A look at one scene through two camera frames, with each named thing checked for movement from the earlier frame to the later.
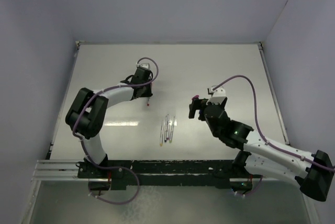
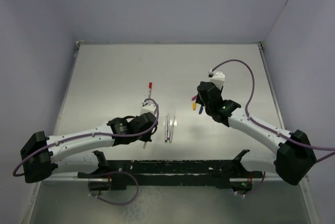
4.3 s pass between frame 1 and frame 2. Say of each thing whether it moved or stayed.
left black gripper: moved
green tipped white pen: stayed
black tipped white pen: stayed
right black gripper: moved
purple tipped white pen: stayed
